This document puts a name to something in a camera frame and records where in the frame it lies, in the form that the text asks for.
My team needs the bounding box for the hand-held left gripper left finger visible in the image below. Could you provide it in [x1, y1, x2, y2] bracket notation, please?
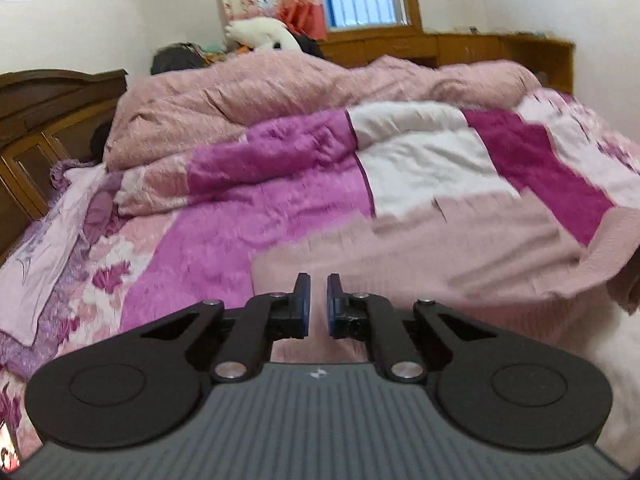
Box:
[135, 273, 312, 383]

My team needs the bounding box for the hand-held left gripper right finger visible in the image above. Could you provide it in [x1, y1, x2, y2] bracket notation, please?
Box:
[326, 273, 507, 383]

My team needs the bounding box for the pink knit sweater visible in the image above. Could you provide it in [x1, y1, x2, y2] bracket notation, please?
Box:
[250, 190, 640, 456]

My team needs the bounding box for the magenta white patchwork quilt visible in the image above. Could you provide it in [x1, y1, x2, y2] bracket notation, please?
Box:
[0, 87, 640, 463]

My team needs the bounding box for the pink floral comforter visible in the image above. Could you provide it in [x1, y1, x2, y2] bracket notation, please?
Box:
[102, 50, 544, 197]

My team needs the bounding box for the black cloth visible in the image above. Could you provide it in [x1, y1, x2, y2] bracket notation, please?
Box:
[294, 32, 324, 59]

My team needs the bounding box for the lilac printed pillow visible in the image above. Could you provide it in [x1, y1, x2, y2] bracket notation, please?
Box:
[0, 159, 124, 349]

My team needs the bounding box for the white plush toy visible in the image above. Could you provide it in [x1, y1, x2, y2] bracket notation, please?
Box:
[223, 16, 304, 54]

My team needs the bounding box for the dark grey cloth bundle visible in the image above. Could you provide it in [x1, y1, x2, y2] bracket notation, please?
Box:
[150, 42, 217, 77]

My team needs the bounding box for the dark wooden headboard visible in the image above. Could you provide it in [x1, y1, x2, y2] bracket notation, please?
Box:
[0, 69, 129, 266]

